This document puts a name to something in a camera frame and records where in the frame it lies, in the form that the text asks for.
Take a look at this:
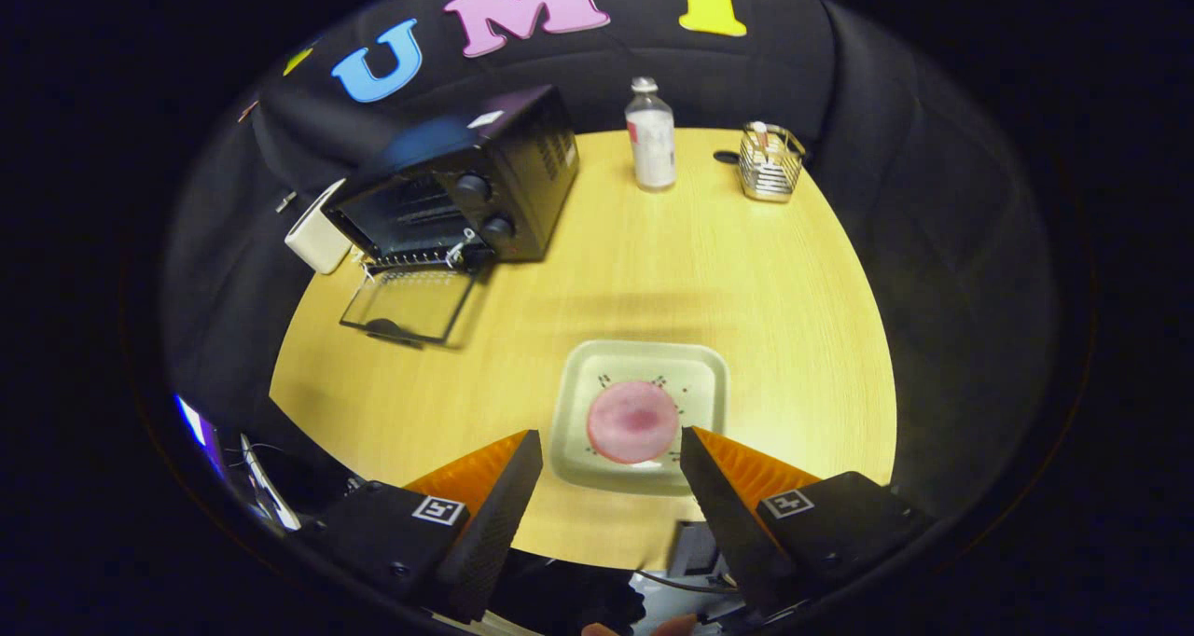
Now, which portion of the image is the black backdrop cloth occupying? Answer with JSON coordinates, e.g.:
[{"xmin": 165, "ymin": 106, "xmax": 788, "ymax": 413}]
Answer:
[{"xmin": 163, "ymin": 0, "xmax": 1060, "ymax": 525}]

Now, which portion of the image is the black toaster oven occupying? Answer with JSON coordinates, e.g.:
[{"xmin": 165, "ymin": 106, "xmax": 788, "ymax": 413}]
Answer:
[{"xmin": 322, "ymin": 84, "xmax": 581, "ymax": 348}]

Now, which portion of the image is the cream food tray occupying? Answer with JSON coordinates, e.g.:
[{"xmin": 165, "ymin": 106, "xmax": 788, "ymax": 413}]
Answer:
[{"xmin": 548, "ymin": 339, "xmax": 730, "ymax": 497}]

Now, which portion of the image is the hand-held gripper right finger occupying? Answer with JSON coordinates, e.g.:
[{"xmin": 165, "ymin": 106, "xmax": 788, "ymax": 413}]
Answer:
[{"xmin": 679, "ymin": 425, "xmax": 934, "ymax": 618}]

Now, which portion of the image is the lit screen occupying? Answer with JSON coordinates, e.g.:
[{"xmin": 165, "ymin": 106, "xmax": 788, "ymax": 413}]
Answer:
[{"xmin": 175, "ymin": 394, "xmax": 225, "ymax": 478}]

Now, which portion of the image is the small clear bottle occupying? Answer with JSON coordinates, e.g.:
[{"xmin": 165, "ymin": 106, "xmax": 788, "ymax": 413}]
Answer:
[{"xmin": 625, "ymin": 76, "xmax": 677, "ymax": 192}]

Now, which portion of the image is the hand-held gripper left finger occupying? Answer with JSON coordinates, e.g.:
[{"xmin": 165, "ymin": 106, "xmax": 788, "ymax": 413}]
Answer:
[{"xmin": 298, "ymin": 429, "xmax": 544, "ymax": 624}]

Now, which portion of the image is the metal wire basket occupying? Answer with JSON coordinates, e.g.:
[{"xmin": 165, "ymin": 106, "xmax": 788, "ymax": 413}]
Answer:
[{"xmin": 739, "ymin": 121, "xmax": 807, "ymax": 203}]

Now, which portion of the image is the round pink meat slice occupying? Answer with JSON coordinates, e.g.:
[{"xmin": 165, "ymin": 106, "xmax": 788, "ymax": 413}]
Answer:
[{"xmin": 587, "ymin": 380, "xmax": 680, "ymax": 464}]

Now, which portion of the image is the white toaster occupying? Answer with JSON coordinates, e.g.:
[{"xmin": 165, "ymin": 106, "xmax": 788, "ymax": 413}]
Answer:
[{"xmin": 285, "ymin": 179, "xmax": 354, "ymax": 275}]

